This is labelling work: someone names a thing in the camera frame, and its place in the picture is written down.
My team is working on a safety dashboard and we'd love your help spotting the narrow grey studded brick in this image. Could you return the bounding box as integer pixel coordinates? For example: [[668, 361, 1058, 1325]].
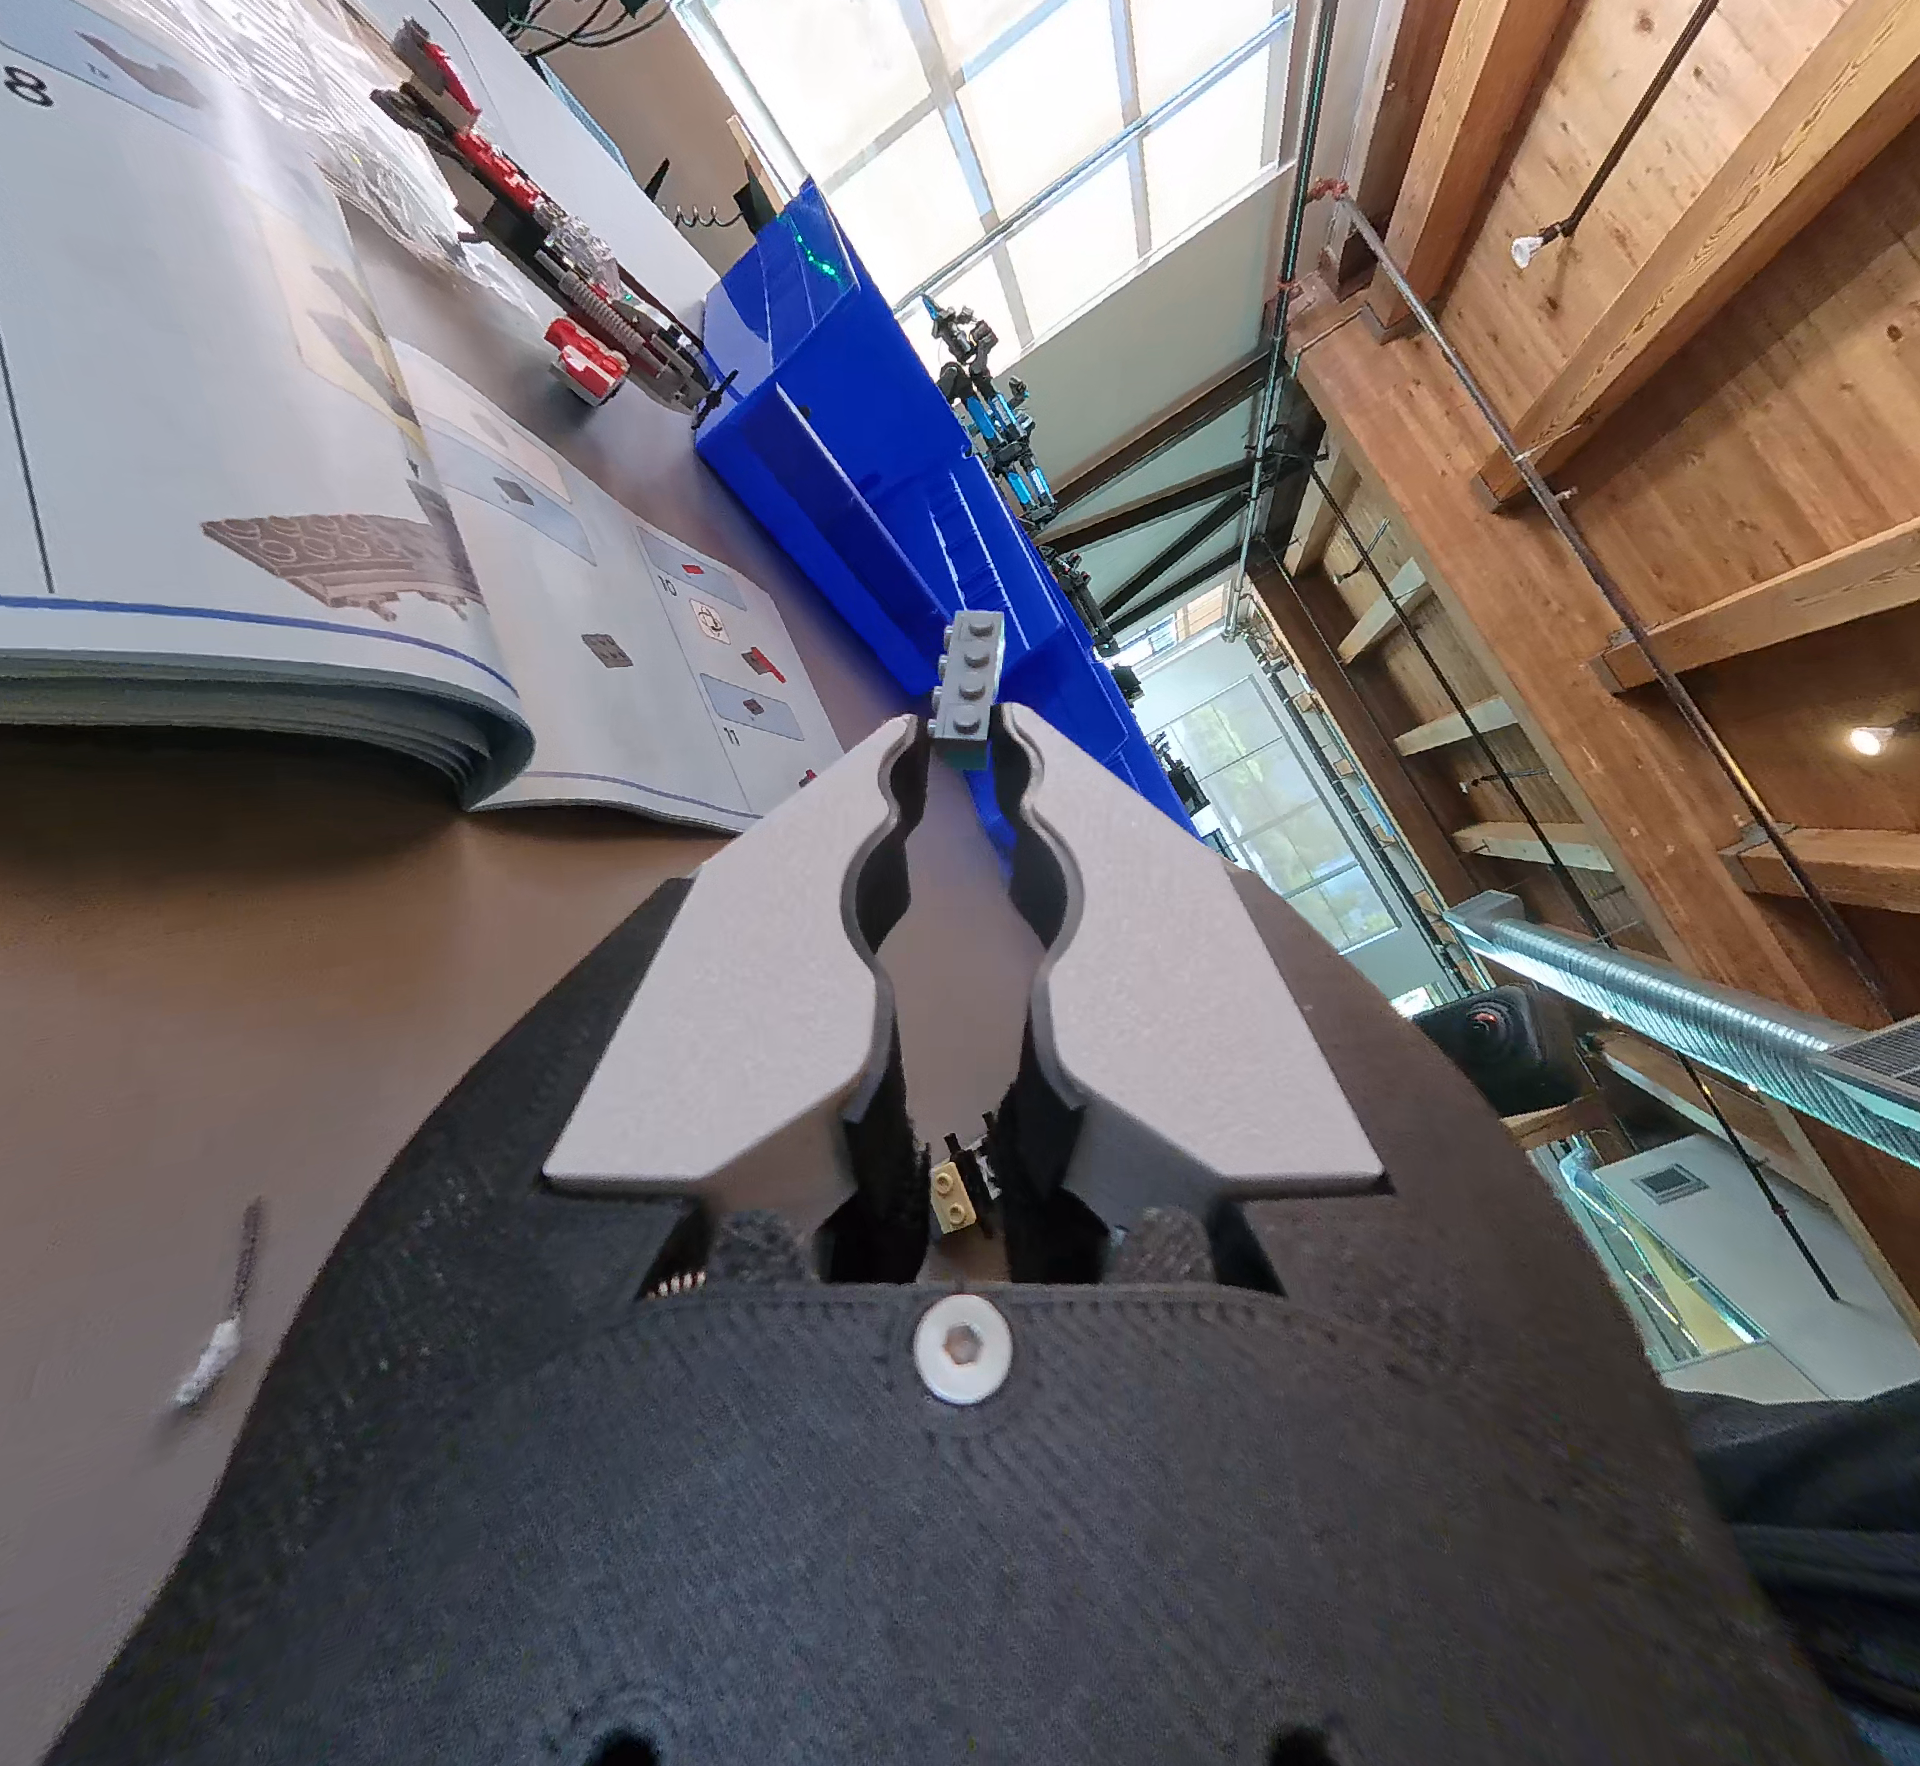
[[925, 609, 1010, 769]]

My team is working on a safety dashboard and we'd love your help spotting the dark cloth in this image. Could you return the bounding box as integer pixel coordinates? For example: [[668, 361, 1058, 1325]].
[[1669, 1388, 1920, 1729]]

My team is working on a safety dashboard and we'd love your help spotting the long metal ceiling pipe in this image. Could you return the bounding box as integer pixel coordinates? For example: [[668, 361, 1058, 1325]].
[[1333, 182, 1895, 1035]]

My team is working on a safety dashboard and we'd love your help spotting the large window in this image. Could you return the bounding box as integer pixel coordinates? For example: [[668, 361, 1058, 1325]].
[[672, 0, 1309, 361]]

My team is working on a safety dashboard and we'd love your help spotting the blue plastic storage bin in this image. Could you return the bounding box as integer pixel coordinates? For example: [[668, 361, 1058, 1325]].
[[694, 177, 1085, 692], [960, 626, 1205, 848]]

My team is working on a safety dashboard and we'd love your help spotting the red and grey toy model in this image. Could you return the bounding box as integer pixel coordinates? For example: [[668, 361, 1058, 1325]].
[[368, 16, 741, 421]]

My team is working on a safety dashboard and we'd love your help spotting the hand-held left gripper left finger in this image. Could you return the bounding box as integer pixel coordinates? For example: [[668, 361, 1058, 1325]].
[[539, 712, 923, 1280]]

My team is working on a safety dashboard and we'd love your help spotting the small white scrap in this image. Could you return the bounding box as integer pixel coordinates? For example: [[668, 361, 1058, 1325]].
[[172, 1197, 267, 1411]]

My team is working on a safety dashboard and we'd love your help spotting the long black brick assembly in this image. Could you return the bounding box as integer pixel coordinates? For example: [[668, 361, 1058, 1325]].
[[919, 1113, 1009, 1246]]

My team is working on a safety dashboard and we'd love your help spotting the black round camera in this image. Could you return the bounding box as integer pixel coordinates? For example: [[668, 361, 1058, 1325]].
[[1414, 983, 1587, 1125]]

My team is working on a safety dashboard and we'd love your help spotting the instruction booklet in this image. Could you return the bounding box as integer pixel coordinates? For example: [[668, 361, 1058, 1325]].
[[0, 0, 844, 832]]

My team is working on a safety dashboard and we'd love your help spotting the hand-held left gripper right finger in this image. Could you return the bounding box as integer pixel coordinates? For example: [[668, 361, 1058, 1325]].
[[997, 703, 1387, 1243]]

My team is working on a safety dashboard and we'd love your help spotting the ribbed metal duct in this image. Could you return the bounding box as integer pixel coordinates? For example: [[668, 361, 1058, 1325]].
[[1444, 907, 1920, 1133]]

